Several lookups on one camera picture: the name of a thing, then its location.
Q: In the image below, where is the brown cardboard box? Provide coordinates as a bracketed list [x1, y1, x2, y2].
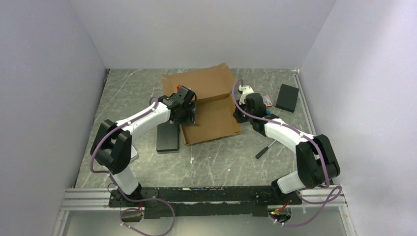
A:
[162, 63, 242, 145]

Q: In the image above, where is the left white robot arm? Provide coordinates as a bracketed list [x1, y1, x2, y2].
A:
[90, 85, 197, 207]

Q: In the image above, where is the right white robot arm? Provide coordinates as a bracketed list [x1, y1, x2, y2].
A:
[234, 93, 341, 204]

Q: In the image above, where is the small red white card box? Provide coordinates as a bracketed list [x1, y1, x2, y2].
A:
[262, 95, 273, 108]

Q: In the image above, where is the black square box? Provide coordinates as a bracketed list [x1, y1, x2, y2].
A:
[275, 84, 299, 113]

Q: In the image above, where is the black rectangular block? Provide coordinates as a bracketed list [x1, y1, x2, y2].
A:
[156, 121, 180, 154]

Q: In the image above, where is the silver metal tin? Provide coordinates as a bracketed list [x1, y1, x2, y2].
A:
[130, 146, 138, 159]

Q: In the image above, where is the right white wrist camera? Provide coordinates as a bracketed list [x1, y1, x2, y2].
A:
[238, 85, 254, 105]

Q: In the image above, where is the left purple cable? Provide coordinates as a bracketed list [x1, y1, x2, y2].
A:
[89, 96, 177, 236]

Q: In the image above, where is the black handled claw hammer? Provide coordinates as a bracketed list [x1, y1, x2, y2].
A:
[255, 140, 276, 159]

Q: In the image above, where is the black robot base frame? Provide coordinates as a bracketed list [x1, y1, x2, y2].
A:
[109, 185, 299, 219]

